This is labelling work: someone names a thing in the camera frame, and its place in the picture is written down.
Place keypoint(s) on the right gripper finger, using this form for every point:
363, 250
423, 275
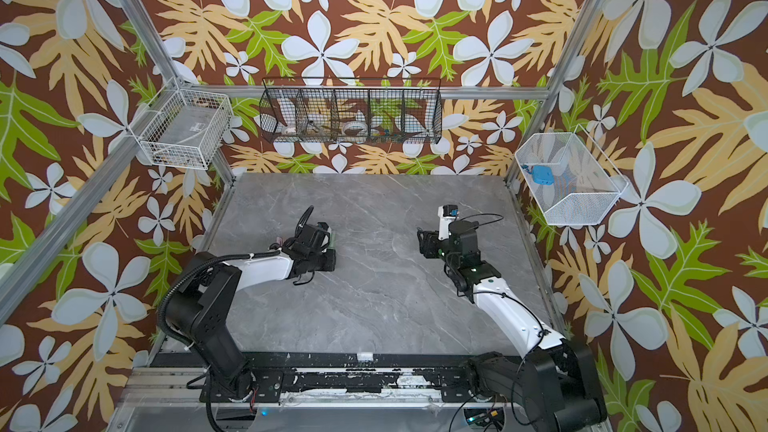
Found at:
427, 235
427, 248

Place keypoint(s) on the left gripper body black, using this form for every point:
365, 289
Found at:
323, 260

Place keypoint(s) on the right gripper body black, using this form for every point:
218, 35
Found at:
429, 243

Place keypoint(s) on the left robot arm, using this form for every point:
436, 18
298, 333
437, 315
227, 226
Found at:
194, 311

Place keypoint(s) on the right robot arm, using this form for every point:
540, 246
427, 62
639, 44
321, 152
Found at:
552, 384

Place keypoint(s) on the blue object in basket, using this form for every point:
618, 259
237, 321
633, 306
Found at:
541, 175

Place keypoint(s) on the white mesh basket right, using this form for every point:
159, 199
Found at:
587, 182

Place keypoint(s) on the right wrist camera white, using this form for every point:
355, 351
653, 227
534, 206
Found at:
447, 214

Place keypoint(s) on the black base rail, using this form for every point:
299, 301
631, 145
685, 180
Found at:
272, 377

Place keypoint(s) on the black wire basket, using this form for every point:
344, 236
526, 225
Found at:
354, 110

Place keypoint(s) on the white wire basket left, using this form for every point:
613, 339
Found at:
182, 126

